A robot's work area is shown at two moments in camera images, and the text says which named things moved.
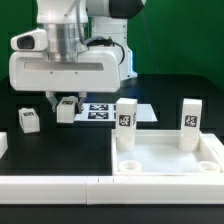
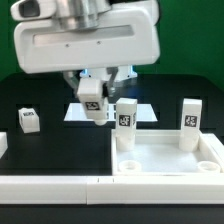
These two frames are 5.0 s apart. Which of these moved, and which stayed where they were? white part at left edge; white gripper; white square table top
Moved: white gripper
Stayed: white part at left edge; white square table top
